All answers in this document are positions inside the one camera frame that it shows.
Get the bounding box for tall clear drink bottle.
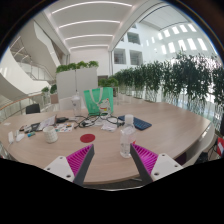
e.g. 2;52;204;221
70;92;83;118

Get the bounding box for white cabinet topped with plants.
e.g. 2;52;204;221
55;60;100;101

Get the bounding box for black power adapter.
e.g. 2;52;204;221
55;116;70;124

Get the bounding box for white printed card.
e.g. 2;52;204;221
100;121;118;132

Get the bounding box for glass railing with wooden handrail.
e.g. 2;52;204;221
0;91;51;123

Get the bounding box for dark blue keyboard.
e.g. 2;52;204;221
117;114;153;131

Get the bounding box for flat round red coaster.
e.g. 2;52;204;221
79;133;96;144

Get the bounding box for green tote bag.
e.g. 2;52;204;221
83;86;115;116

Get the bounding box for colourful sticker sheet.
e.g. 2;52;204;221
54;122;76;133

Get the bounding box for white chair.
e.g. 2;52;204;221
181;123;216;168
58;97;73;111

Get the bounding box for row of green plants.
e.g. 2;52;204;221
97;51;224;111

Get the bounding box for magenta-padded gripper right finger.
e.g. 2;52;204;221
129;143;184;185

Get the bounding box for white computer mouse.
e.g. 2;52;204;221
15;133;26;143

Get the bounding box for ceiling light strips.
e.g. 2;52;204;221
51;0;134;51

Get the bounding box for black chair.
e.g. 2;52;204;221
25;103;41;115

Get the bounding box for white grid-pattern cup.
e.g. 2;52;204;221
42;125;59;144

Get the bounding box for clear plastic water bottle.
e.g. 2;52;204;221
119;114;137;159

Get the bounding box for black cable bundle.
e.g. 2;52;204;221
73;113;125;129

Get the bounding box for open printed booklet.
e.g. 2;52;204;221
35;114;58;132

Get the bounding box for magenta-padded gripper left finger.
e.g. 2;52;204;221
43;143;95;186

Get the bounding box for planter box with plants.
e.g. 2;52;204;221
40;83;59;104

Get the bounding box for white power strip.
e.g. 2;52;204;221
7;130;15;145

